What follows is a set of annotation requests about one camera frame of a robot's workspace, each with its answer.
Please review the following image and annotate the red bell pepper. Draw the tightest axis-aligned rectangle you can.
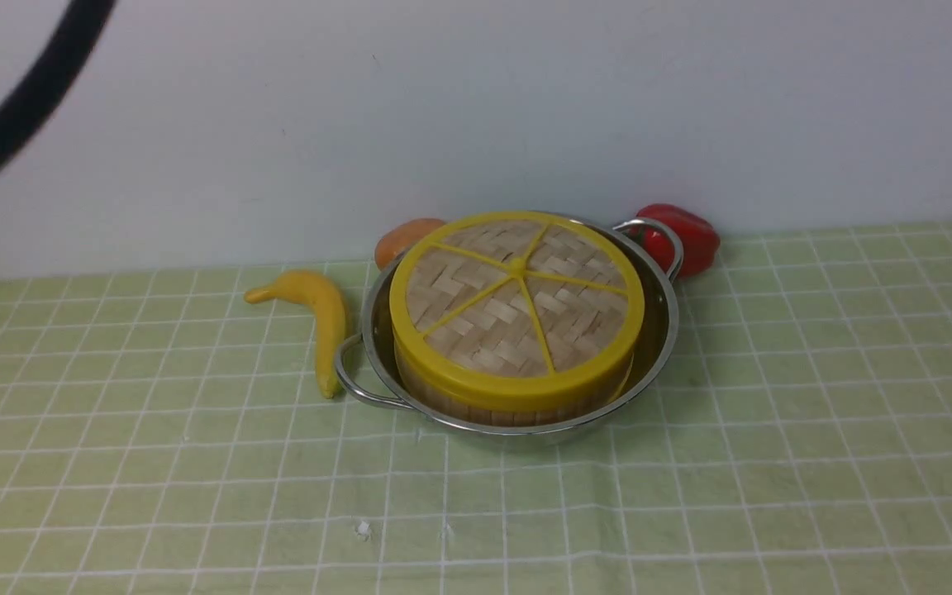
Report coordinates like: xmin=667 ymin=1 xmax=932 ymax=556
xmin=637 ymin=203 xmax=721 ymax=279

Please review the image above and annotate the black camera cable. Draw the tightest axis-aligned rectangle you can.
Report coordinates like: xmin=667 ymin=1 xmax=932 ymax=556
xmin=0 ymin=0 xmax=119 ymax=212

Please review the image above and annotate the stainless steel pot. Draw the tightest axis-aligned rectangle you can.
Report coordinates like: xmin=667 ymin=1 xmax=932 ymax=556
xmin=336 ymin=212 xmax=681 ymax=447

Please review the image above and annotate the yellow banana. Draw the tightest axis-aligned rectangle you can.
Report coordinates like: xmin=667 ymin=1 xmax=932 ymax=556
xmin=243 ymin=269 xmax=349 ymax=399

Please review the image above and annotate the green checkered tablecloth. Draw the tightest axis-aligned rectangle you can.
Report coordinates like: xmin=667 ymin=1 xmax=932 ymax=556
xmin=0 ymin=222 xmax=952 ymax=594

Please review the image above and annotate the yellow-rimmed bamboo steamer basket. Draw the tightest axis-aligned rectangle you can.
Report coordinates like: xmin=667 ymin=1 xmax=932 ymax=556
xmin=394 ymin=346 xmax=635 ymax=428

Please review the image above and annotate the orange fruit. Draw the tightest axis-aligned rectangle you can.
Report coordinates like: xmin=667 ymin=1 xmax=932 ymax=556
xmin=374 ymin=217 xmax=446 ymax=270

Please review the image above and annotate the yellow woven bamboo steamer lid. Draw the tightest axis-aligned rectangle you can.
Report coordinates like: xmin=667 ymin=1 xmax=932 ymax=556
xmin=388 ymin=212 xmax=646 ymax=382

